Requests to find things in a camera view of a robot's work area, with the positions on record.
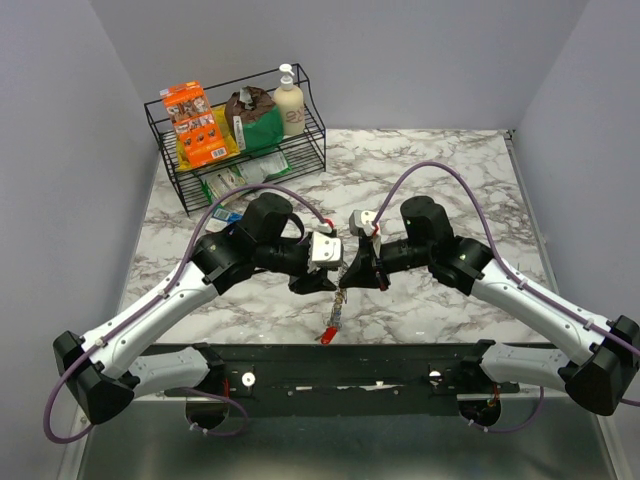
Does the black wire shelf rack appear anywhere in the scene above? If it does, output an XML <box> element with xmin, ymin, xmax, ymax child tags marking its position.
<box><xmin>144</xmin><ymin>63</ymin><xmax>327</xmax><ymax>215</ymax></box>

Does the red key tag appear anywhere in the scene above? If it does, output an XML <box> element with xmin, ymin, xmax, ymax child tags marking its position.
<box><xmin>320</xmin><ymin>326</ymin><xmax>339</xmax><ymax>345</ymax></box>

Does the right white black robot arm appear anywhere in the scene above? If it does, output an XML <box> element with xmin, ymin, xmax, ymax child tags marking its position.
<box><xmin>339</xmin><ymin>196</ymin><xmax>639</xmax><ymax>416</ymax></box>

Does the brown and green bag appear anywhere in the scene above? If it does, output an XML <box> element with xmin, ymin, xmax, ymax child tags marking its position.
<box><xmin>224</xmin><ymin>86</ymin><xmax>284</xmax><ymax>153</ymax></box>

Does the green white snack pouch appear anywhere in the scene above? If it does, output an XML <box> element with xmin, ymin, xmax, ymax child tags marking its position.
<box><xmin>200</xmin><ymin>152</ymin><xmax>292</xmax><ymax>204</ymax></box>

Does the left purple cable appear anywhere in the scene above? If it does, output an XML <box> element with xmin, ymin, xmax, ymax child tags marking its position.
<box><xmin>43</xmin><ymin>184</ymin><xmax>336</xmax><ymax>445</ymax></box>

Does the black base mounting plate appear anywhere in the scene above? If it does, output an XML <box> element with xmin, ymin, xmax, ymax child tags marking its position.
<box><xmin>139</xmin><ymin>342</ymin><xmax>521</xmax><ymax>419</ymax></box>

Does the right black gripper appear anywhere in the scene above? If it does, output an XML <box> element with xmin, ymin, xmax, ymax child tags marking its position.
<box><xmin>338</xmin><ymin>236</ymin><xmax>433</xmax><ymax>291</ymax></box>

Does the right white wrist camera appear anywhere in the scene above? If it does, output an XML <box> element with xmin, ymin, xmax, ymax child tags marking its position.
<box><xmin>349</xmin><ymin>210</ymin><xmax>379</xmax><ymax>238</ymax></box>

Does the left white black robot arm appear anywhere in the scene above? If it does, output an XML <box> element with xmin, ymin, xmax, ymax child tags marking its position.
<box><xmin>53</xmin><ymin>192</ymin><xmax>343</xmax><ymax>425</ymax></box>

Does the yellow packet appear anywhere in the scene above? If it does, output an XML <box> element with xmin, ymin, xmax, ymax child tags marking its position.
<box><xmin>176</xmin><ymin>105</ymin><xmax>240</xmax><ymax>171</ymax></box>

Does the cream pump lotion bottle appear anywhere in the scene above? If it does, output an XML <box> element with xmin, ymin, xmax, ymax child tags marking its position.
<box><xmin>272</xmin><ymin>63</ymin><xmax>305</xmax><ymax>136</ymax></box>

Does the small blue white box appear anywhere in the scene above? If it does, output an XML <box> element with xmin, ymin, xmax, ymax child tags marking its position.
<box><xmin>210</xmin><ymin>207</ymin><xmax>242</xmax><ymax>225</ymax></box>

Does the orange product box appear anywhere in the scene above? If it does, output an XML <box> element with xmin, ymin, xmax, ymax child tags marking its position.
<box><xmin>160</xmin><ymin>81</ymin><xmax>229</xmax><ymax>171</ymax></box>

